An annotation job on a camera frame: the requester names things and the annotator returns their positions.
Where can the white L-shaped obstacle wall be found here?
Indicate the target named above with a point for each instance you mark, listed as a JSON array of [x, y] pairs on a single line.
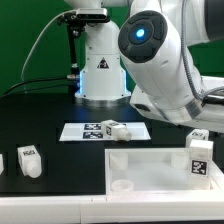
[[118, 208]]

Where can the black camera on stand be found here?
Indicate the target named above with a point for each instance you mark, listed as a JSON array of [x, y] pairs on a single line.
[[88, 15]]

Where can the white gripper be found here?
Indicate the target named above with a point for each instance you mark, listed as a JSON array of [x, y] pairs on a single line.
[[171, 100]]

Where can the black camera stand pole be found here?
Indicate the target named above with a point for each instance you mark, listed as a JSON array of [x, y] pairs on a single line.
[[75, 71]]

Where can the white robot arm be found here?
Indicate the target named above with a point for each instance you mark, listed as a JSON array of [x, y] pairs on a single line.
[[149, 39]]

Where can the white paper with markers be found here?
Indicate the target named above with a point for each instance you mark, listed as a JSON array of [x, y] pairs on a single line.
[[92, 132]]

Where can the white square tabletop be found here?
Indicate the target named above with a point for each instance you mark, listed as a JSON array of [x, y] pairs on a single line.
[[146, 169]]

